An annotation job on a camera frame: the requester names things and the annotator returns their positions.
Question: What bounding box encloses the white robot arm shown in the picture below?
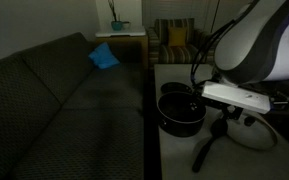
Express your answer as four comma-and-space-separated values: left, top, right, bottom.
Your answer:
214, 0, 289, 114

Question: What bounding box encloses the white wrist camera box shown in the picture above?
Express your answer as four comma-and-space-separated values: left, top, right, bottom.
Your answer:
202, 81, 271, 114

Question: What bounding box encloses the small white bowl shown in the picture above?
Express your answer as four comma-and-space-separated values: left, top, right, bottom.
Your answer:
123, 21, 131, 29

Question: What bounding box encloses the yellow cushion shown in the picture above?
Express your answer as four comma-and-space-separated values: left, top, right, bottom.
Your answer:
168, 27, 187, 46

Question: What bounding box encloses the striped fabric armchair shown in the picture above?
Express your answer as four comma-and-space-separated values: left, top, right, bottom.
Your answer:
147, 18, 212, 68

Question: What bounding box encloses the dark grey fabric sofa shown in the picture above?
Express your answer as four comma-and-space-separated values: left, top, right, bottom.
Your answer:
0, 33, 144, 180

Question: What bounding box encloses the blue throw pillow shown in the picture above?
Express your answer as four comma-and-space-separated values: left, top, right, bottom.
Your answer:
89, 42, 120, 69

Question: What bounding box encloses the glass pot lid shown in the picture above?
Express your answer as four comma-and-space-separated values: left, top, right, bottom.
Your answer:
227, 112, 278, 150

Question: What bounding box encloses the large black cooking pot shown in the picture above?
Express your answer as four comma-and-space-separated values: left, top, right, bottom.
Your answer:
157, 92, 206, 137

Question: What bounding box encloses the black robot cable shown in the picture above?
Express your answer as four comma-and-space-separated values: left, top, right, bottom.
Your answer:
189, 0, 262, 86

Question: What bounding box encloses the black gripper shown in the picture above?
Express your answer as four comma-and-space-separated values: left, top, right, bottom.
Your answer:
215, 103, 243, 120

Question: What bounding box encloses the teal potted plant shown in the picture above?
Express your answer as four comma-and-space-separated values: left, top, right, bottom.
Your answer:
107, 0, 123, 31

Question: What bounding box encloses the black frying pan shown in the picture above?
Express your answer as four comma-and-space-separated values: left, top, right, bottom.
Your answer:
161, 82, 192, 93

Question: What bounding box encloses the white coffee table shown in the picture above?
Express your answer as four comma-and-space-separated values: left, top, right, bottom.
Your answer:
153, 63, 289, 180

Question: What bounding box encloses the wooden side table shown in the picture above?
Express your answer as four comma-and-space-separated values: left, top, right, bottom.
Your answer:
95, 26, 148, 69

